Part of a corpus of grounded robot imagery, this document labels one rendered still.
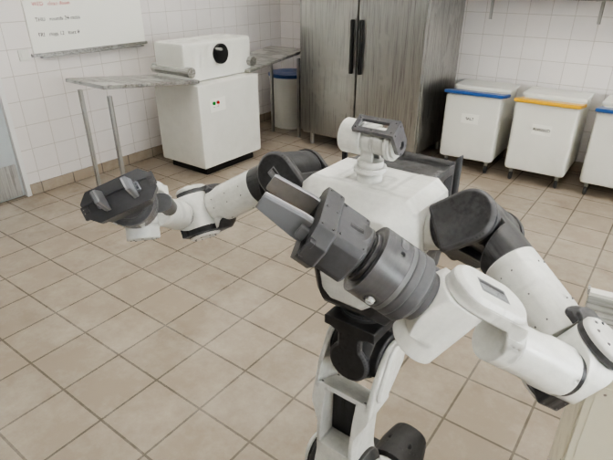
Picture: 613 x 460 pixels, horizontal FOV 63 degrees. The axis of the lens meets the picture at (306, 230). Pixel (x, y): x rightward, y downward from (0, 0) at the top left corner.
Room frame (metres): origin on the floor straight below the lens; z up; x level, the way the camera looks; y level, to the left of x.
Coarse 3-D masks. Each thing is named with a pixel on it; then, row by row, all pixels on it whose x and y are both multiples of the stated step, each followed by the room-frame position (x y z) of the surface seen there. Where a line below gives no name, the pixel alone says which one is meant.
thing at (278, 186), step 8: (280, 176) 0.54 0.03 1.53; (272, 184) 0.54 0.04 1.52; (280, 184) 0.54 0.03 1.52; (288, 184) 0.53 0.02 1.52; (272, 192) 0.54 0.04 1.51; (280, 192) 0.54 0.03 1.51; (288, 192) 0.53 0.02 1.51; (296, 192) 0.53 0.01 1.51; (304, 192) 0.53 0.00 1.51; (288, 200) 0.53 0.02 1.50; (296, 200) 0.53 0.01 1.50; (304, 200) 0.53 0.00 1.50; (312, 200) 0.53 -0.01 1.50; (304, 208) 0.53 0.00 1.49; (312, 208) 0.53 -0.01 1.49
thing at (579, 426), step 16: (608, 320) 1.17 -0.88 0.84; (608, 384) 0.94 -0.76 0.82; (592, 400) 0.95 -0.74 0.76; (608, 400) 0.93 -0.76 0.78; (576, 416) 0.98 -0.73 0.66; (592, 416) 0.94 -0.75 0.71; (608, 416) 0.92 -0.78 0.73; (560, 432) 1.15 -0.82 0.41; (576, 432) 0.95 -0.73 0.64; (592, 432) 0.93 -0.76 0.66; (608, 432) 0.92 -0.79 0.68; (560, 448) 1.05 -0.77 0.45; (576, 448) 0.95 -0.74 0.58; (592, 448) 0.93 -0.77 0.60; (608, 448) 0.91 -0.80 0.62
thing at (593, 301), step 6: (588, 288) 1.24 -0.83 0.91; (594, 288) 1.25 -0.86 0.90; (588, 294) 1.23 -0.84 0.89; (594, 294) 1.23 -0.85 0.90; (600, 294) 1.22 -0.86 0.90; (606, 294) 1.22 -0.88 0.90; (612, 294) 1.22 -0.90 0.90; (588, 300) 1.23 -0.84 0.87; (594, 300) 1.22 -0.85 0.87; (600, 300) 1.22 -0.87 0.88; (606, 300) 1.21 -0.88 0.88; (612, 300) 1.20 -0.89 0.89; (588, 306) 1.23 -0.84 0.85; (594, 306) 1.22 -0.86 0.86; (600, 306) 1.21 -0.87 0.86; (606, 306) 1.21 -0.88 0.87; (612, 306) 1.20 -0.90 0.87; (606, 312) 1.21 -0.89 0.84; (612, 312) 1.20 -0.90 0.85
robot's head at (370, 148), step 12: (348, 120) 0.93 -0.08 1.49; (348, 132) 0.91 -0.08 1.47; (348, 144) 0.91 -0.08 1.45; (360, 144) 0.90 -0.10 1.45; (372, 144) 0.89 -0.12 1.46; (384, 144) 0.86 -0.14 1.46; (360, 156) 0.91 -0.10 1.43; (372, 156) 0.90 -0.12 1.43; (384, 156) 0.87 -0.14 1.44; (360, 168) 0.90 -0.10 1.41; (372, 168) 0.89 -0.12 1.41; (384, 168) 0.90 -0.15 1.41
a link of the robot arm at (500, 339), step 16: (464, 272) 0.48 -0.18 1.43; (480, 272) 0.51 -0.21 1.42; (448, 288) 0.47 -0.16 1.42; (464, 288) 0.46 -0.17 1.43; (480, 288) 0.47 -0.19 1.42; (496, 288) 0.49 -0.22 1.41; (464, 304) 0.45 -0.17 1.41; (480, 304) 0.45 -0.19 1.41; (496, 304) 0.46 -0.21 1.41; (512, 304) 0.48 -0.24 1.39; (496, 320) 0.45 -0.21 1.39; (512, 320) 0.46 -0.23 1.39; (480, 336) 0.51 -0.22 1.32; (496, 336) 0.49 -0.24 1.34; (512, 336) 0.46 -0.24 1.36; (480, 352) 0.49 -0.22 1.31; (496, 352) 0.47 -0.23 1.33; (512, 352) 0.47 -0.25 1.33
